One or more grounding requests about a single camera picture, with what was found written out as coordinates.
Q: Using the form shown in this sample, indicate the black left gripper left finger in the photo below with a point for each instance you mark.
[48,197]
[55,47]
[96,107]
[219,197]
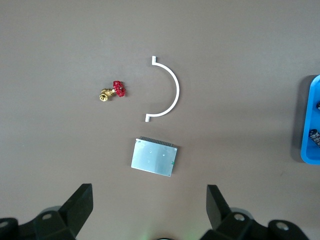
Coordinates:
[75,212]

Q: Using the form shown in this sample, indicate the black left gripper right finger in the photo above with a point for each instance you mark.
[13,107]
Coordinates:
[220,215]

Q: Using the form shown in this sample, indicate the black electrolytic capacitor block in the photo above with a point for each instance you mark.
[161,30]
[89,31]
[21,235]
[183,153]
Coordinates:
[315,137]
[318,105]

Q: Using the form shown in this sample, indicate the blue plastic tray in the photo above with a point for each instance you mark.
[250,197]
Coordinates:
[312,117]

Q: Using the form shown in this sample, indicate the silver metal box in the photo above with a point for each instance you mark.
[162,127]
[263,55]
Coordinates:
[153,157]

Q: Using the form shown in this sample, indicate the white curved plastic bracket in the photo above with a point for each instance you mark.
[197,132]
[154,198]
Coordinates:
[177,88]

